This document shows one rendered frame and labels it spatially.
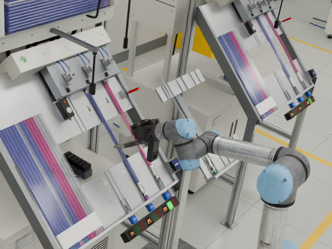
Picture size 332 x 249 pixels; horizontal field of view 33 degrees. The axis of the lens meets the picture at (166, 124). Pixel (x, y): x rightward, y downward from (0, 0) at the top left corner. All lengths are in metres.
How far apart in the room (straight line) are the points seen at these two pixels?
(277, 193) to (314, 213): 1.91
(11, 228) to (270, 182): 1.07
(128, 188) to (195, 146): 0.38
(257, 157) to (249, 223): 1.50
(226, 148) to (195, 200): 1.50
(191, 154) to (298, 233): 1.60
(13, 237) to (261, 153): 1.03
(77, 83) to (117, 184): 0.43
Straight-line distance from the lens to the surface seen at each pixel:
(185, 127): 2.01
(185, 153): 2.06
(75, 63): 2.30
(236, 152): 2.07
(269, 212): 1.92
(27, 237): 2.39
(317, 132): 4.64
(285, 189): 1.82
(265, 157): 2.01
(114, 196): 2.25
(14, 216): 2.40
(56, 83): 2.20
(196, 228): 3.37
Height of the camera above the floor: 2.18
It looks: 31 degrees down
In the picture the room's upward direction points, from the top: 8 degrees clockwise
